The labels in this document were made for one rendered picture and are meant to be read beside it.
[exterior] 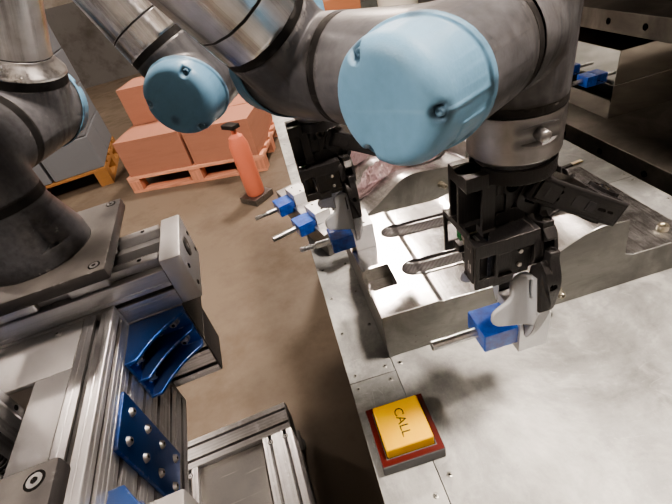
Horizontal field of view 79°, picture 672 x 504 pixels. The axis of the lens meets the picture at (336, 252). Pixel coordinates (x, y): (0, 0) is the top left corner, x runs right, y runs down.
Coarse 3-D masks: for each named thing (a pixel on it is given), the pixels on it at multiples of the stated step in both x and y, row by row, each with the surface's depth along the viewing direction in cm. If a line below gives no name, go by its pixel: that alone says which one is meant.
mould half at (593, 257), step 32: (384, 224) 76; (448, 224) 73; (576, 224) 59; (640, 224) 67; (352, 256) 74; (384, 256) 69; (416, 256) 67; (576, 256) 59; (608, 256) 61; (640, 256) 63; (384, 288) 63; (416, 288) 61; (448, 288) 60; (576, 288) 64; (384, 320) 58; (416, 320) 60; (448, 320) 62
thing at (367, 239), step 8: (368, 216) 71; (368, 224) 69; (328, 232) 72; (336, 232) 71; (344, 232) 71; (352, 232) 70; (368, 232) 70; (320, 240) 72; (328, 240) 71; (336, 240) 70; (344, 240) 70; (352, 240) 70; (360, 240) 70; (368, 240) 71; (304, 248) 71; (312, 248) 72; (336, 248) 71; (344, 248) 71; (360, 248) 71
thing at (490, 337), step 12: (504, 300) 48; (468, 312) 49; (480, 312) 48; (468, 324) 50; (480, 324) 47; (492, 324) 47; (444, 336) 48; (456, 336) 48; (468, 336) 48; (480, 336) 47; (492, 336) 46; (504, 336) 46; (516, 336) 47; (540, 336) 47; (432, 348) 48; (492, 348) 47; (516, 348) 48; (528, 348) 48
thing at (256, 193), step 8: (224, 128) 254; (232, 128) 250; (232, 136) 256; (240, 136) 257; (232, 144) 257; (240, 144) 257; (248, 144) 262; (232, 152) 260; (240, 152) 259; (248, 152) 262; (240, 160) 262; (248, 160) 264; (240, 168) 266; (248, 168) 266; (256, 168) 272; (240, 176) 272; (248, 176) 269; (256, 176) 272; (248, 184) 273; (256, 184) 274; (248, 192) 278; (256, 192) 277; (264, 192) 281; (272, 192) 285; (248, 200) 278; (256, 200) 275; (264, 200) 281
